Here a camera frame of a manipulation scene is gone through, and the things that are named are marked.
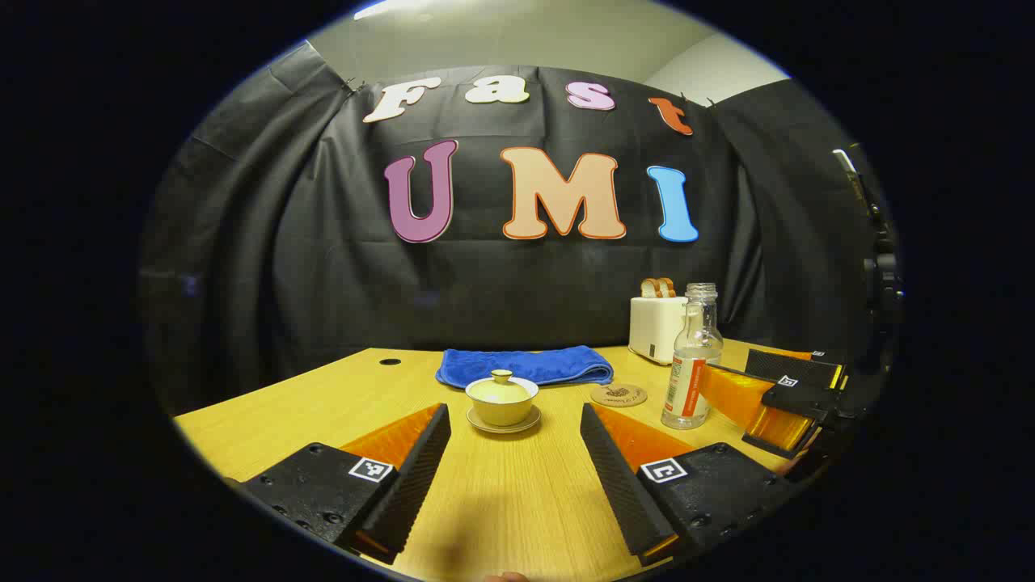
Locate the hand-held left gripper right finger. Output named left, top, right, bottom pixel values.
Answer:
left=579, top=403, right=797, bottom=567

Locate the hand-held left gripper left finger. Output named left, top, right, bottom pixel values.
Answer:
left=234, top=403, right=452, bottom=565

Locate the clear water bottle red label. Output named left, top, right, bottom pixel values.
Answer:
left=661, top=283, right=725, bottom=430

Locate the round cork coaster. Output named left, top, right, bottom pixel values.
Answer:
left=589, top=383, right=648, bottom=407

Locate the cream teacup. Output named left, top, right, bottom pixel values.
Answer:
left=465, top=377, right=540, bottom=428

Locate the cream teacup lid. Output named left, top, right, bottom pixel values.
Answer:
left=470, top=369, right=535, bottom=404

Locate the cream saucer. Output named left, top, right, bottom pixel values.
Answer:
left=466, top=404, right=543, bottom=435

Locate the white toaster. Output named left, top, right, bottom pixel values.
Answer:
left=629, top=295, right=690, bottom=366

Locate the blue folded towel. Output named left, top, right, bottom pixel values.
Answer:
left=436, top=346, right=615, bottom=389

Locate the black backdrop cloth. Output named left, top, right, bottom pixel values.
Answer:
left=137, top=40, right=898, bottom=417

